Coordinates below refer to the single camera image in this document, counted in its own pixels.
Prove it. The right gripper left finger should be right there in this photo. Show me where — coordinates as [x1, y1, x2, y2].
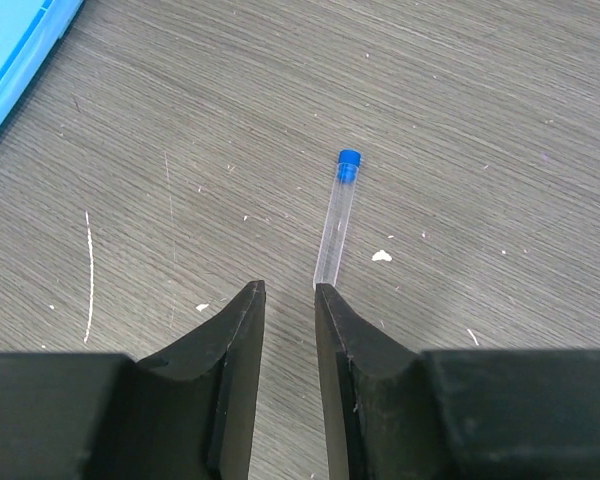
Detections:
[0, 281, 266, 479]

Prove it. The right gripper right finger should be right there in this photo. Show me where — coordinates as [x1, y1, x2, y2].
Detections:
[315, 284, 600, 479]

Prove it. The blue plastic tray lid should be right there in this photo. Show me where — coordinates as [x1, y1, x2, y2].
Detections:
[0, 0, 83, 127]

